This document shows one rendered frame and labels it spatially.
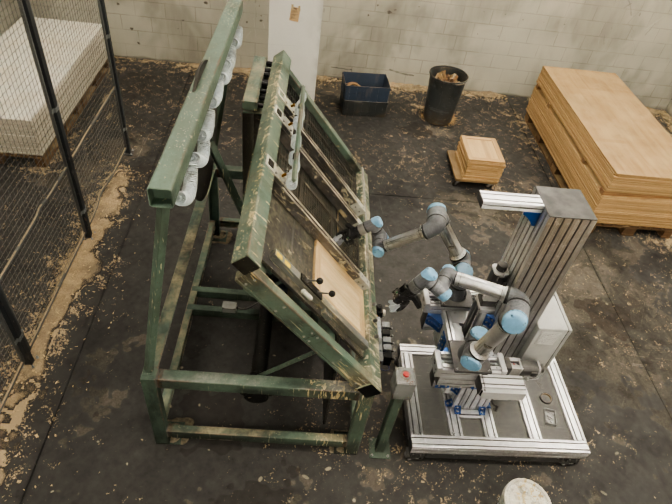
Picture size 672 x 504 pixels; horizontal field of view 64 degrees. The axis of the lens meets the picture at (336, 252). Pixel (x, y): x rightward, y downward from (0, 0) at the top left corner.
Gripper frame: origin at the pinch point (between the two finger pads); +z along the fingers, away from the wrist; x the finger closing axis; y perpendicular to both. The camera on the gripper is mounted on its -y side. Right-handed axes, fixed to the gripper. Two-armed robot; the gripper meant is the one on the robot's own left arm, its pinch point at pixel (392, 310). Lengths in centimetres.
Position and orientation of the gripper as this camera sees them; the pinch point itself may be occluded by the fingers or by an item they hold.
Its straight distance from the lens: 295.8
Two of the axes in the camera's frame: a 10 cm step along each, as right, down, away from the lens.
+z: -5.7, 6.0, 5.7
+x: 0.0, 6.9, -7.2
